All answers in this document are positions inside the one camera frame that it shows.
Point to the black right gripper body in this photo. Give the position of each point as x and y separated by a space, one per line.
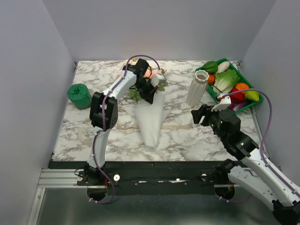
211 118

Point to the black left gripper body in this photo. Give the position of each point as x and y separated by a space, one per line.
146 89

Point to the pink rose flower bouquet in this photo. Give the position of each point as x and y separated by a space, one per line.
133 71

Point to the white wrapping paper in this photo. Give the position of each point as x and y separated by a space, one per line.
149 118

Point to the cream ribbon with gold letters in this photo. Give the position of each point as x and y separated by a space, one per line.
84 140

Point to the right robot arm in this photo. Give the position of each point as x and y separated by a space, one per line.
269 184

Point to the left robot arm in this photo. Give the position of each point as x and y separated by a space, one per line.
104 114

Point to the white ribbed vase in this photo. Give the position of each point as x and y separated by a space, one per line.
197 88

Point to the toy purple eggplant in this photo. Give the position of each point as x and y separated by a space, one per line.
238 106

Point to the toy red pepper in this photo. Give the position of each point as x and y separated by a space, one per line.
237 97

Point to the small orange toy vegetable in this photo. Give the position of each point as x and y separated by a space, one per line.
211 79

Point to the toy green cabbage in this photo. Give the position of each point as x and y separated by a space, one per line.
225 81

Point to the toy orange fruit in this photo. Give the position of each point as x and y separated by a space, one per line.
241 86

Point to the toy yellow-green pear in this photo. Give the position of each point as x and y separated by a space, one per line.
252 95

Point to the green toy bell pepper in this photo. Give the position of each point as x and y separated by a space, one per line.
210 67

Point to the green plastic basket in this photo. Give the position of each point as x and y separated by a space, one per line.
214 95

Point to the white toy radish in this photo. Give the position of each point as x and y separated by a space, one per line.
222 67

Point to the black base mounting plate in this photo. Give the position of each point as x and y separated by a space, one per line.
152 178

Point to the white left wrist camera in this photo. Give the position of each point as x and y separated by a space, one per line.
157 79

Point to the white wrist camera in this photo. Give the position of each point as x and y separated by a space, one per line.
224 102
157 79

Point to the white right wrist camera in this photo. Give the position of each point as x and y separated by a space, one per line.
224 102

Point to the aluminium frame rail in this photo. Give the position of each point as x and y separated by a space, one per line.
59 199

